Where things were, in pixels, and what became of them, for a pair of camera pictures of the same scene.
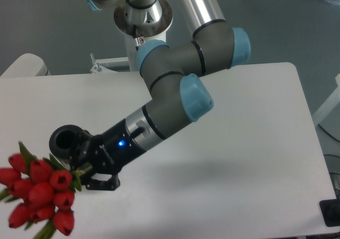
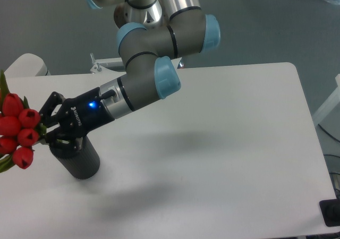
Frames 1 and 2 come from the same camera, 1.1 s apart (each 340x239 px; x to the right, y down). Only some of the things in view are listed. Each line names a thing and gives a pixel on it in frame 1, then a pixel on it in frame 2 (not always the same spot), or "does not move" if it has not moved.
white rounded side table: (27, 65) does not move
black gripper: (109, 153) → (78, 116)
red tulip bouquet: (40, 193) → (20, 129)
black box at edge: (330, 211) does not move
